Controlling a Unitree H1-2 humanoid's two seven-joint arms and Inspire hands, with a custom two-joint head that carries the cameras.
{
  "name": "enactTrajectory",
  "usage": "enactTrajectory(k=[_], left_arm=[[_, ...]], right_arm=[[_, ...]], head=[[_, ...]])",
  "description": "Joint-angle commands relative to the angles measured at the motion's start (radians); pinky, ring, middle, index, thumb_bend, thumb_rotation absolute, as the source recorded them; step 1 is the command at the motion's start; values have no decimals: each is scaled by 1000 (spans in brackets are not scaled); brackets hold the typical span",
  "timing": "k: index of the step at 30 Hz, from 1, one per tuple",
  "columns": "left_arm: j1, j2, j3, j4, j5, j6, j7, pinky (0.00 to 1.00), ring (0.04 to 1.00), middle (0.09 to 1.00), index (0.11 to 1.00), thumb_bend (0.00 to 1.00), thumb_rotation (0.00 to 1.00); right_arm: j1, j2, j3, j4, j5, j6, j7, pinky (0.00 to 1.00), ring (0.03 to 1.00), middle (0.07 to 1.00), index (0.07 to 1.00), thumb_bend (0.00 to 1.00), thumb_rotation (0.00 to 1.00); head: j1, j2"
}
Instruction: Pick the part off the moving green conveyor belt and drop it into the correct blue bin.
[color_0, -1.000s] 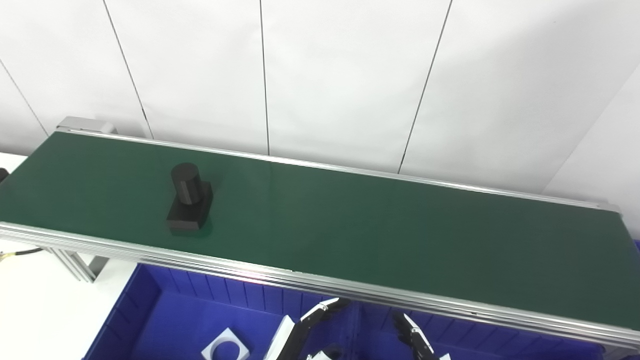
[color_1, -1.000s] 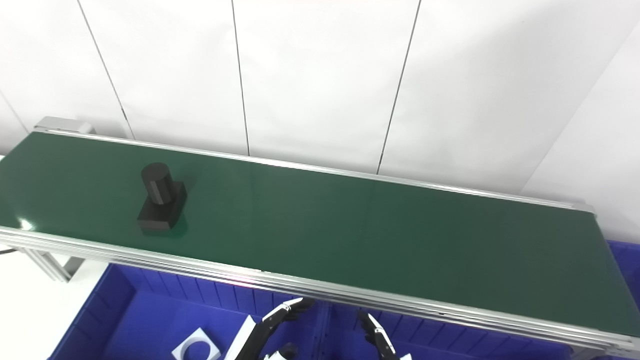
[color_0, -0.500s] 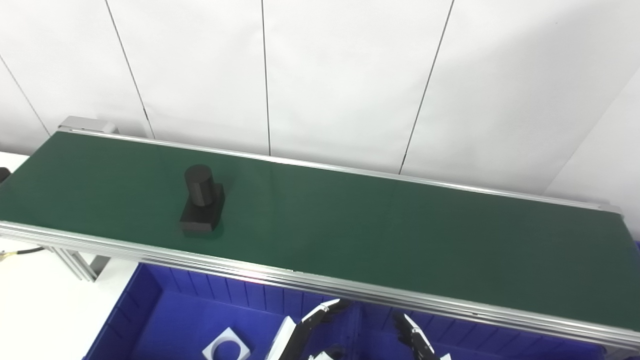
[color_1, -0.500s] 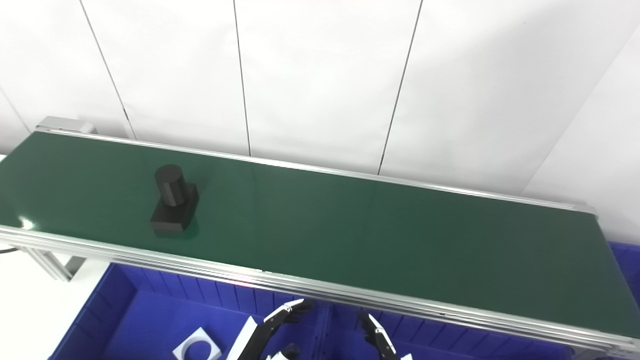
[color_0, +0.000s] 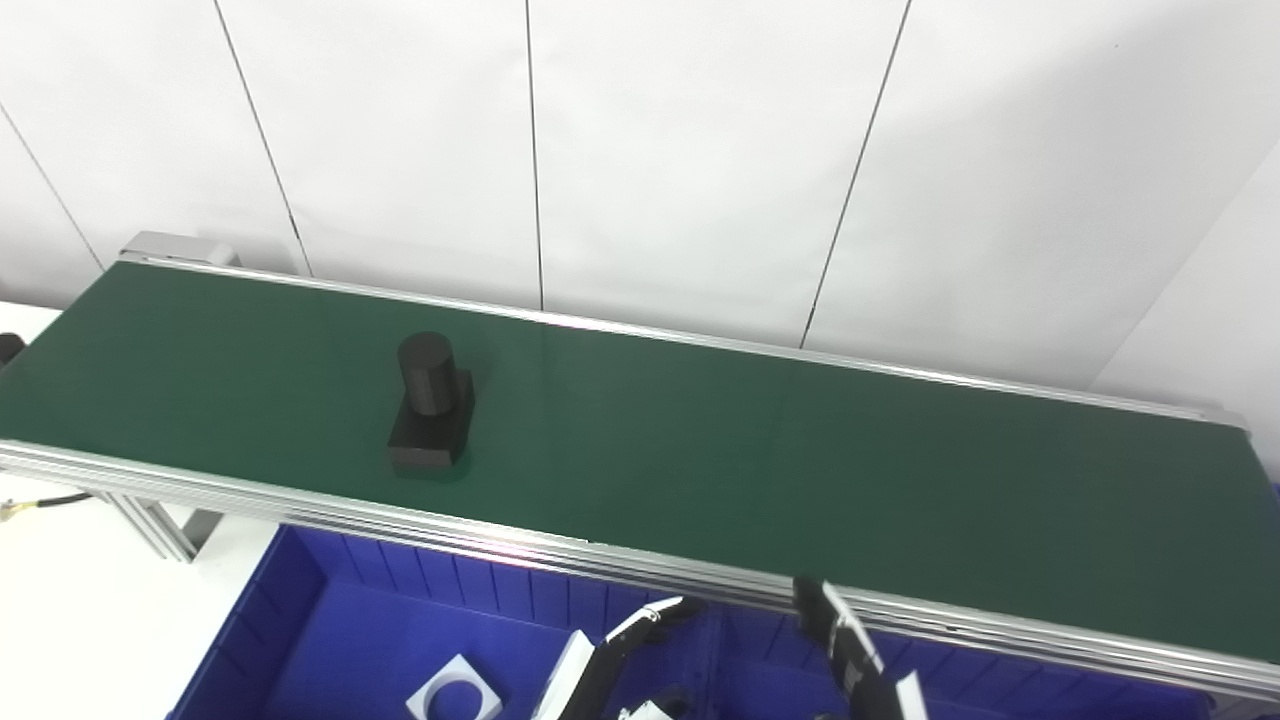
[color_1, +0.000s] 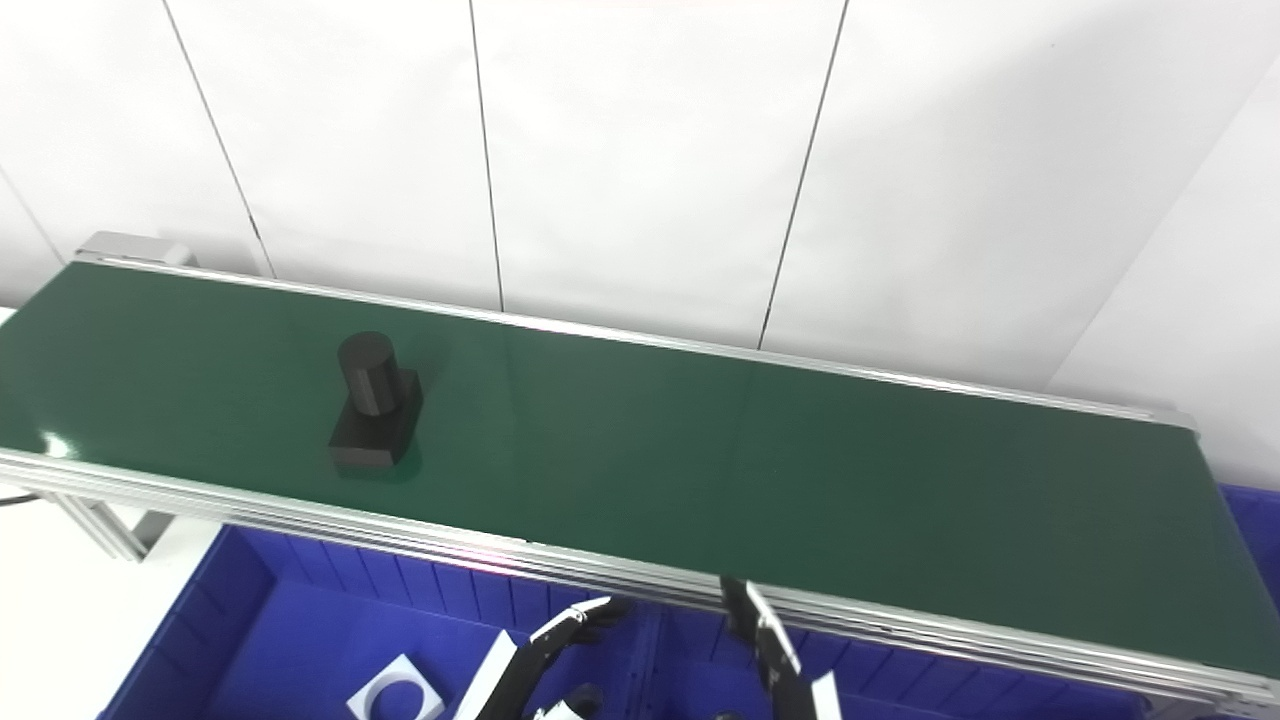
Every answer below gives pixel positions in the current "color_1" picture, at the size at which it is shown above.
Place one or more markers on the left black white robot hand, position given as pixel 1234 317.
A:
pixel 520 680

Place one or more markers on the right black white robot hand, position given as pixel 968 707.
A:
pixel 785 690

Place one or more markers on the black cylinder block part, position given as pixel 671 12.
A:
pixel 375 420

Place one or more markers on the green conveyor belt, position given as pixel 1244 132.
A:
pixel 300 515
pixel 750 470

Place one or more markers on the large blue plastic bin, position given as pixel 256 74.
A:
pixel 1255 520

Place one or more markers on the grey conveyor motor housing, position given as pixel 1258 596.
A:
pixel 130 247

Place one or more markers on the white square plate with hole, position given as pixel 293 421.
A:
pixel 370 695

